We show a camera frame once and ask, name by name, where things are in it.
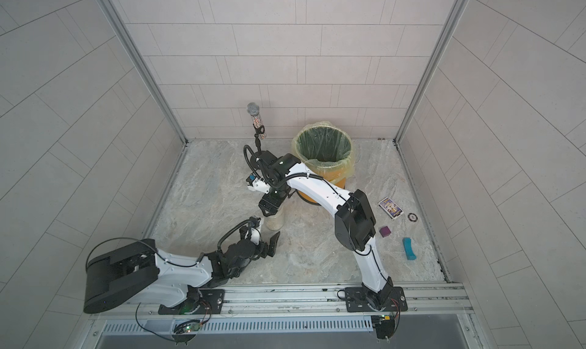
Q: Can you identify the left circuit board module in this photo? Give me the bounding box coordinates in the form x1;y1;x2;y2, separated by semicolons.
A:
172;319;202;345

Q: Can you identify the microphone on black stand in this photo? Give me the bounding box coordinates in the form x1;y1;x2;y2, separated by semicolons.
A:
247;103;266;144

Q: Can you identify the circuit board module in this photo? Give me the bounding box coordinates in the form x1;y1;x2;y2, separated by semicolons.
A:
371;315;400;341
172;319;202;345

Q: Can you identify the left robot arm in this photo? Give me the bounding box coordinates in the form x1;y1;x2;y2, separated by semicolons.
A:
83;217;280;315

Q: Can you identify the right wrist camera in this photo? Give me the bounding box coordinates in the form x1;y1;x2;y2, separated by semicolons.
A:
246;173;270;194

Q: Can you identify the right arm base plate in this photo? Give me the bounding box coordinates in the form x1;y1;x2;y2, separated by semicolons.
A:
343;286;408;312

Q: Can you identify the orange trash bin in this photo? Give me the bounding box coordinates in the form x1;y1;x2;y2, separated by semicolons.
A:
295;125;354;206

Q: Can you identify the right circuit board module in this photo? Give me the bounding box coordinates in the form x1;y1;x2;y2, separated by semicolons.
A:
371;315;400;341

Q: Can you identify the clear oatmeal jar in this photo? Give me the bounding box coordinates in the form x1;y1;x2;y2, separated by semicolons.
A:
265;206;285;231

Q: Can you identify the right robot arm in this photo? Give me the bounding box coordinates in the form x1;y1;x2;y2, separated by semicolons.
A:
244;144;397;311

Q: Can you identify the small purple cube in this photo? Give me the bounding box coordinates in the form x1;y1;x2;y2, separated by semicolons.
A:
379;226;392;238

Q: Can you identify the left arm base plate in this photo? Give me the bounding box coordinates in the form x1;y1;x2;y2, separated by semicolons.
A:
158;289;225;315

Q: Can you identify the teal curved block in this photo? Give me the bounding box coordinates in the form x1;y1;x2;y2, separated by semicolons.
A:
402;238;417;260

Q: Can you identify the purple patterned card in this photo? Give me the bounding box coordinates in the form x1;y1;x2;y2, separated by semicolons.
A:
378;197;404;220

